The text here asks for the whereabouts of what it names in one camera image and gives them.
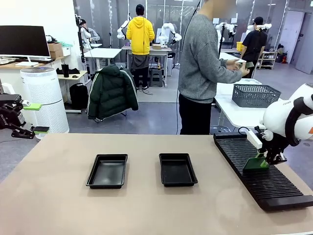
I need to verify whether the black slotted board rack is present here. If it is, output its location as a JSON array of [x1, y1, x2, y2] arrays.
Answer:
[[213, 133, 313, 212]]

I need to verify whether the black backpack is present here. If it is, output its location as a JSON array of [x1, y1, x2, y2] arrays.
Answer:
[[69, 83, 89, 110]]

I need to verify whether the grey lab workbench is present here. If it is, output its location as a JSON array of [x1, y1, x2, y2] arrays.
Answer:
[[121, 46, 173, 88]]

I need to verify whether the white lab table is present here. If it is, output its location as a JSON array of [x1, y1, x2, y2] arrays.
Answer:
[[219, 52, 246, 63], [84, 48, 122, 74]]

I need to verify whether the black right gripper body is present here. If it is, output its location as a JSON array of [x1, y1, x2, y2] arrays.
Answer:
[[265, 133, 286, 158]]

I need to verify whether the black computer monitor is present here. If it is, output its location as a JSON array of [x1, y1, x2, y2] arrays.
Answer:
[[0, 25, 51, 67]]

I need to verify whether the small wooden side table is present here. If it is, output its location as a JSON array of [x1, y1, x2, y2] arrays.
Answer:
[[57, 70, 88, 114]]

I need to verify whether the white work table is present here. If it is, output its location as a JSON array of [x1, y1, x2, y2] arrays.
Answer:
[[210, 78, 282, 134]]

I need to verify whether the low white shelf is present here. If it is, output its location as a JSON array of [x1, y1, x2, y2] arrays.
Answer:
[[256, 50, 278, 71]]

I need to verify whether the grey door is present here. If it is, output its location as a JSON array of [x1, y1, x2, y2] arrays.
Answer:
[[278, 10, 306, 65]]

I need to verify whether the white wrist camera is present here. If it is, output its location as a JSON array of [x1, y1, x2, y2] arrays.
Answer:
[[1, 82, 16, 95], [246, 129, 273, 149]]

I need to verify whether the wooden top desk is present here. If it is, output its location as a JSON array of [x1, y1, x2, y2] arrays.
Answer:
[[0, 55, 71, 98]]

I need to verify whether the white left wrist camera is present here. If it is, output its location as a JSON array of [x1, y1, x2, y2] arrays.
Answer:
[[1, 82, 16, 95]]

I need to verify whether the white cylindrical air purifier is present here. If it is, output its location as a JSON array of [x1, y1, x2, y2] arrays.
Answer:
[[20, 67, 70, 140]]

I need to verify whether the black tripod stand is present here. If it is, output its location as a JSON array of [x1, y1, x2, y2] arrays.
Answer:
[[75, 14, 87, 71], [218, 23, 227, 59]]

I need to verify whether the person in grey sweater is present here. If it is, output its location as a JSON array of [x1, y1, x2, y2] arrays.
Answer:
[[178, 0, 243, 136]]

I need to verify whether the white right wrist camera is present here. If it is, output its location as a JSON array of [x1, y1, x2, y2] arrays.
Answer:
[[246, 129, 273, 149]]

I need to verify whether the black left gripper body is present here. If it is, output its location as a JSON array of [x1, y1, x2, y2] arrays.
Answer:
[[0, 94, 25, 130]]

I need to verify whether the person in yellow hoodie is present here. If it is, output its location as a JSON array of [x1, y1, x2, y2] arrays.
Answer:
[[126, 4, 156, 90]]

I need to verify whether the person's right forearm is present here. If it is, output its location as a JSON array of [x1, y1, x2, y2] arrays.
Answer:
[[215, 66, 244, 84]]

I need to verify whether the grey step stool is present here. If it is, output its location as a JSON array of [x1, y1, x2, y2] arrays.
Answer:
[[149, 69, 164, 88]]

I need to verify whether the black cloth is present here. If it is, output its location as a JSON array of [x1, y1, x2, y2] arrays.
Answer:
[[56, 68, 81, 75]]

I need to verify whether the seated person in grey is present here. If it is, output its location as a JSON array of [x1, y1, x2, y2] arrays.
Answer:
[[79, 19, 100, 45]]

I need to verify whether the dark green puffer jacket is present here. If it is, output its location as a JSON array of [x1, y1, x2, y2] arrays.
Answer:
[[87, 65, 139, 121]]

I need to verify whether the black ESD tray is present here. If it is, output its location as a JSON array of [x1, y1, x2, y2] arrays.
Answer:
[[86, 154, 129, 190], [158, 153, 198, 188]]

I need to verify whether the person in black shirt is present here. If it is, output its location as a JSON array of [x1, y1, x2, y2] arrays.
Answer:
[[241, 16, 268, 79]]

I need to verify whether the white shallow tray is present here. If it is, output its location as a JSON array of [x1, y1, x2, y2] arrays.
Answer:
[[238, 78, 262, 86]]

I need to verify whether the person's left hand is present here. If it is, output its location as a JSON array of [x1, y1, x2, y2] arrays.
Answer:
[[227, 59, 242, 71]]

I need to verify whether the grey mesh basket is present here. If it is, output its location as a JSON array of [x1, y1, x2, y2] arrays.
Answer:
[[231, 84, 282, 109]]

